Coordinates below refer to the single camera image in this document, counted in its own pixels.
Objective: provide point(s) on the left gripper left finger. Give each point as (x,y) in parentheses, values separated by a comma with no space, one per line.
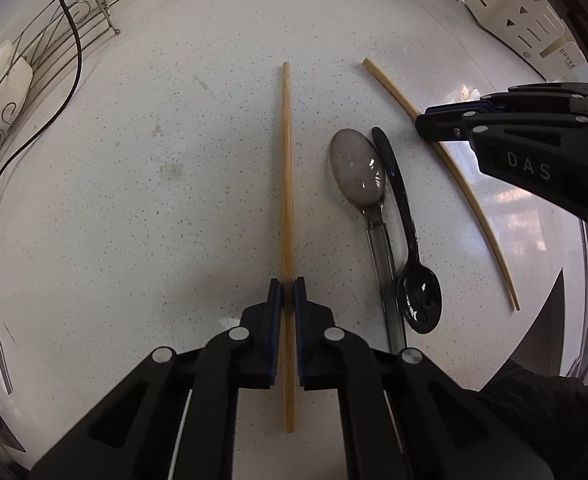
(244,357)

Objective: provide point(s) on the cream utensil holder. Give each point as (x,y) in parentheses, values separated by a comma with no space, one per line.
(533,30)

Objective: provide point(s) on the metal wire rack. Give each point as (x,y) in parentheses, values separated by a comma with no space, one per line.
(52,41)

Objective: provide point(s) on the translucent grey plastic spoon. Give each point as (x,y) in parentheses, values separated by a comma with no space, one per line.
(360,176)

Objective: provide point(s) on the short light bamboo chopstick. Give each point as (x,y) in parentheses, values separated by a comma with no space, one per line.
(413,112)

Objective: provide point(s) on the long light bamboo chopstick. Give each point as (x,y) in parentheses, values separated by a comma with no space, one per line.
(287,251)

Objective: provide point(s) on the white bowl in rack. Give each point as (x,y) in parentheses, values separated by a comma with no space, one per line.
(15,79)

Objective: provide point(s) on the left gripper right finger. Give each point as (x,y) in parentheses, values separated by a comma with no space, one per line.
(332,358)

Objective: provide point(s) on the black plastic spoon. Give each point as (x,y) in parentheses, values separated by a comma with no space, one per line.
(418,289)

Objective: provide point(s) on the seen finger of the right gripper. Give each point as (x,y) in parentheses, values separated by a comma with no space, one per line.
(463,121)

